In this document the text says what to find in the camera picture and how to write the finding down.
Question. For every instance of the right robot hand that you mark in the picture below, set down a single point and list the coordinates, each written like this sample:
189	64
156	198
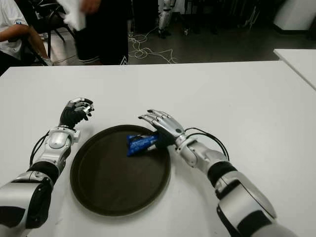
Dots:
168	126

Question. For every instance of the seated person white shirt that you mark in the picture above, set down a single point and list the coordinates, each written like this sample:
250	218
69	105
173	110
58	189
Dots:
10	29

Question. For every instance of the white side table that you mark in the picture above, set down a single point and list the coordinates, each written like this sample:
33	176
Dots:
298	61

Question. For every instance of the folded metal stand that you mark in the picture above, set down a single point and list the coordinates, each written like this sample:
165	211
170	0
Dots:
249	14

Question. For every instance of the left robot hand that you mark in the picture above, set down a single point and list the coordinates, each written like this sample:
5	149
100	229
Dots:
70	116

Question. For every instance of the round dark brown tray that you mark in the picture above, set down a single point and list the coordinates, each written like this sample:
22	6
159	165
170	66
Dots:
113	182

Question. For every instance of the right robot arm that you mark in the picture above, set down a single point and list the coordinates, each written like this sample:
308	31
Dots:
244	195

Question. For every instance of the walking person black shorts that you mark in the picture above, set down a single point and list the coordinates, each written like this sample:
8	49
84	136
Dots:
103	32

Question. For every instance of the black chair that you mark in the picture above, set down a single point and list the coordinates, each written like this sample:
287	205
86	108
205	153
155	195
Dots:
49	22

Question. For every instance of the blue Oreo packet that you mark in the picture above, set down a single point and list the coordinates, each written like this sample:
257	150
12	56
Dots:
139	144

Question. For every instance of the black cabinet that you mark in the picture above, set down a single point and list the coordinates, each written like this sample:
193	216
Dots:
145	14

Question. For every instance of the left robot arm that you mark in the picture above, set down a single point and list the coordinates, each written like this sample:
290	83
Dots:
54	140

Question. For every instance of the white curved panel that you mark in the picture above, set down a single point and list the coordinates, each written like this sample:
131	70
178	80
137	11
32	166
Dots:
296	14

